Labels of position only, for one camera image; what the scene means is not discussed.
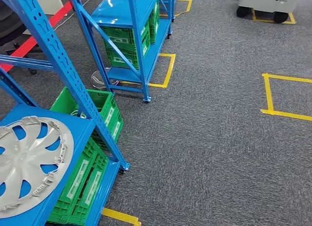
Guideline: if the blue metal shelf rack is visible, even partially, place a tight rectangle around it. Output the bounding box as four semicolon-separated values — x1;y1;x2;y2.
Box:
0;0;130;226
158;0;179;22
68;0;172;104

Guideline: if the white power cord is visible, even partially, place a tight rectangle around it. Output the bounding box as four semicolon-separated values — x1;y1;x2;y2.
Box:
54;0;98;32

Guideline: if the grey wheel hubcap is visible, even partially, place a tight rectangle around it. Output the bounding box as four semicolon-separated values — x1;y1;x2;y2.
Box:
0;116;74;219

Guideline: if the red barrier belt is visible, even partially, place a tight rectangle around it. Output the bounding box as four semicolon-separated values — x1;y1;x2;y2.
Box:
0;0;91;74

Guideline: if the black office chair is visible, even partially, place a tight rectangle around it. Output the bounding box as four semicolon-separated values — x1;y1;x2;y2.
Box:
0;1;39;76

